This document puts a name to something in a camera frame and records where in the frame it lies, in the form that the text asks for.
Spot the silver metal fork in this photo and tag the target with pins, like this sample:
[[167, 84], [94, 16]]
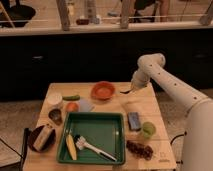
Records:
[[126, 92]]

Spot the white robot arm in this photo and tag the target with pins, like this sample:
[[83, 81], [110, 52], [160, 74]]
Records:
[[197, 152]]

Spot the slice of cake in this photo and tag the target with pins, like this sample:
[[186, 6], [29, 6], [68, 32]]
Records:
[[43, 137]]

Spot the green plastic tray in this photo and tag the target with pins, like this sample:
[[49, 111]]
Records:
[[103, 130]]

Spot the black object at table edge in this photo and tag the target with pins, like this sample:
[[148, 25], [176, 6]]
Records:
[[24, 147]]

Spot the dark brown plate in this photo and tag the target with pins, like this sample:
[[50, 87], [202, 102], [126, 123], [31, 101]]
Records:
[[33, 136]]

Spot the red bowl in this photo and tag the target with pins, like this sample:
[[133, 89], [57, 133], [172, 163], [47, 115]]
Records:
[[102, 90]]

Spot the bunch of dark grapes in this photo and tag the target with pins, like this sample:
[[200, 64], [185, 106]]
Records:
[[140, 150]]

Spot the white dish brush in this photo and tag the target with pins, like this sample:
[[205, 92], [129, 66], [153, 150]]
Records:
[[81, 143]]

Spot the green cucumber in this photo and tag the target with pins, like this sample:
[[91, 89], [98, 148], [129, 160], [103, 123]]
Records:
[[71, 98]]

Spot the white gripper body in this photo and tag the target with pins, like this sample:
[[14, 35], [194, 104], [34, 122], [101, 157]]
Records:
[[136, 85]]

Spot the green plastic cup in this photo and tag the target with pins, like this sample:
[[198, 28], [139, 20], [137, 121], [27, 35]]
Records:
[[148, 130]]

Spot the blue sponge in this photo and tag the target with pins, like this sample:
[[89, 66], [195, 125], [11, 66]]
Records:
[[134, 121]]

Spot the orange tomato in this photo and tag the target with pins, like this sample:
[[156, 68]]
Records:
[[72, 107]]

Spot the white cup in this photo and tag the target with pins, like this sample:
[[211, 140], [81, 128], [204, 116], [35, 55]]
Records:
[[55, 100]]

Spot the small dark metal cup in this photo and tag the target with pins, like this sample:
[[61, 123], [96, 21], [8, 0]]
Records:
[[55, 116]]

